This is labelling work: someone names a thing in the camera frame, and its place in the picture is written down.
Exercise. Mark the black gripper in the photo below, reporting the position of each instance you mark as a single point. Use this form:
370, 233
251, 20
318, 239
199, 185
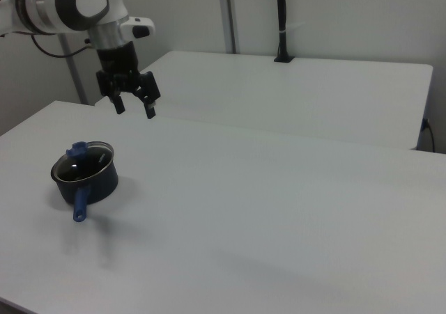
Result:
116, 61

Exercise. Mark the glass lid with blue knob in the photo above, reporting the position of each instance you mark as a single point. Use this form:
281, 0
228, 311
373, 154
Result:
85, 161

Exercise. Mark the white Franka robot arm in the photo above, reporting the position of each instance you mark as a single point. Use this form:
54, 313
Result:
52, 4

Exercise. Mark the dark blue saucepan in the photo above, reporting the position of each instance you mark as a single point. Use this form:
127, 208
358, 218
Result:
90, 185

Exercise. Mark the grey metal partition post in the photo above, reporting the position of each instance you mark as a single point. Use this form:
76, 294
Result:
228, 14

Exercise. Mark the black camera pole with base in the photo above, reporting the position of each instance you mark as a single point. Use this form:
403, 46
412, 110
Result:
282, 21

